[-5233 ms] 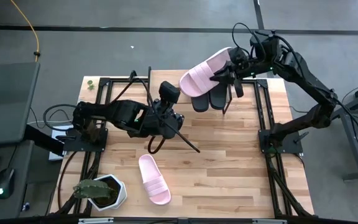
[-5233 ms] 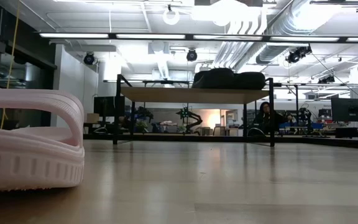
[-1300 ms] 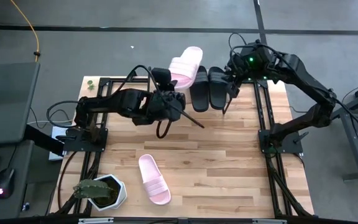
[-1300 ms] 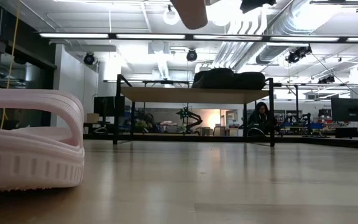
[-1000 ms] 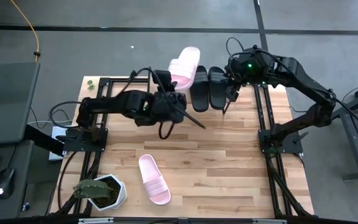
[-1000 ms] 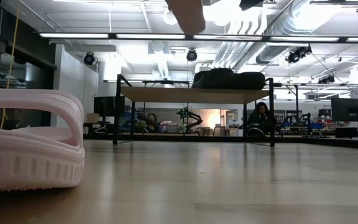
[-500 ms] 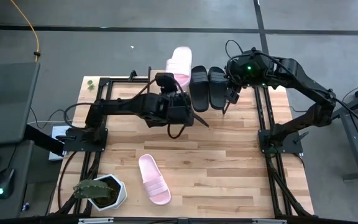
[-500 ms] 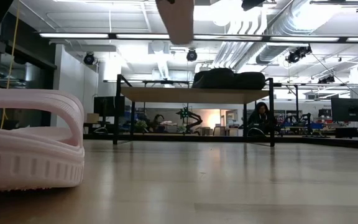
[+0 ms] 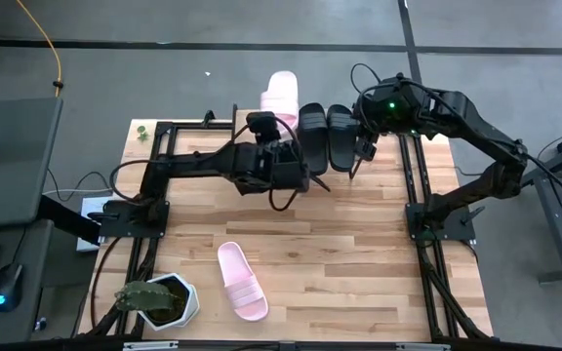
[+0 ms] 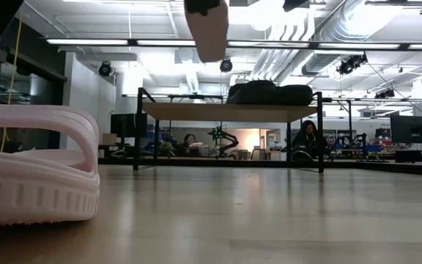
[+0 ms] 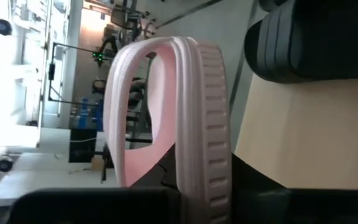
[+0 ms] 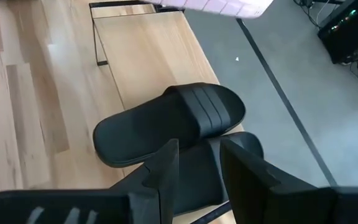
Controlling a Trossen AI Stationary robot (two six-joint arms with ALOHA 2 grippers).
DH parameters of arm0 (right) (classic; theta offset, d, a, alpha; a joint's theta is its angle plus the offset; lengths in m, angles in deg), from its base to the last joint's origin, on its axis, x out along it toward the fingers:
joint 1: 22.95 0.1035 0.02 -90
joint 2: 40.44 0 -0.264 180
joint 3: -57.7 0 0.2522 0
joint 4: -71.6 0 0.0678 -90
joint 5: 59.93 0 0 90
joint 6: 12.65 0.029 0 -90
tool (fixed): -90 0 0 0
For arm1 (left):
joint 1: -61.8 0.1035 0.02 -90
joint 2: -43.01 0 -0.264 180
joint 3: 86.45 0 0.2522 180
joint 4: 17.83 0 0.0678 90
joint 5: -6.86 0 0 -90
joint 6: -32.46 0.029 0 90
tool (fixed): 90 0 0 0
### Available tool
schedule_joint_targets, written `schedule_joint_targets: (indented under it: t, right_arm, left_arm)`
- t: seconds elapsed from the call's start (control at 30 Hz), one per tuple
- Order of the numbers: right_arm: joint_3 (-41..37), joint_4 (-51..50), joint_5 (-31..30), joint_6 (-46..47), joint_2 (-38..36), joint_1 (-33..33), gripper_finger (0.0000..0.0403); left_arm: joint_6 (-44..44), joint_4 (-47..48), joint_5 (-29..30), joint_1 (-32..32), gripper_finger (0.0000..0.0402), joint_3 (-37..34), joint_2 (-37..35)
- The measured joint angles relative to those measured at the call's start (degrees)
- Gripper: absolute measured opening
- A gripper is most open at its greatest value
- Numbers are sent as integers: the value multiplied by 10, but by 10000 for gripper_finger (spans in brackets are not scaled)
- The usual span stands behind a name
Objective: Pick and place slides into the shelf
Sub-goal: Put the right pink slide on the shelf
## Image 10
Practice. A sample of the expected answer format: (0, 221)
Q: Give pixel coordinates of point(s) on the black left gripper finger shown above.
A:
(201, 5)

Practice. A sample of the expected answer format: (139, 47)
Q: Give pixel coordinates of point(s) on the pink rubber slide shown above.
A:
(209, 36)
(31, 190)

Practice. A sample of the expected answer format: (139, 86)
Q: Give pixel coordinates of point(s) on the black background robot arm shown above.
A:
(229, 141)

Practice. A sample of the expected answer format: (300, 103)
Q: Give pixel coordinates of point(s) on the black ceiling spotlight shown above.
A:
(226, 65)
(105, 69)

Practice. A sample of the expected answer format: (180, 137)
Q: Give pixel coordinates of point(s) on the black spotlight cluster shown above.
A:
(350, 64)

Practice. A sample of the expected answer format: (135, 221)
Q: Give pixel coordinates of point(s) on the long ceiling light strip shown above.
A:
(86, 42)

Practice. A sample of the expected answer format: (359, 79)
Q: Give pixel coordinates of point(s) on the person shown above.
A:
(189, 143)
(308, 137)

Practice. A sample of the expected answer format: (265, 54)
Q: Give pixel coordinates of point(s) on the potted green plant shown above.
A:
(166, 148)

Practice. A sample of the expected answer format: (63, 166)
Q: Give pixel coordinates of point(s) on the cardboard box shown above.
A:
(109, 139)

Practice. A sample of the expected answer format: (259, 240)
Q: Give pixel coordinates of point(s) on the large black monitor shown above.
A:
(412, 129)

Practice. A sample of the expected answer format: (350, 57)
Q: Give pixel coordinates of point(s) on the silver ventilation duct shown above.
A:
(361, 22)

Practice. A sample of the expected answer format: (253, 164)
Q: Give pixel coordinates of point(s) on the wooden shelf with black frame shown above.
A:
(225, 111)

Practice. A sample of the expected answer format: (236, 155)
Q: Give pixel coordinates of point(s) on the black aluminium table frame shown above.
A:
(115, 161)

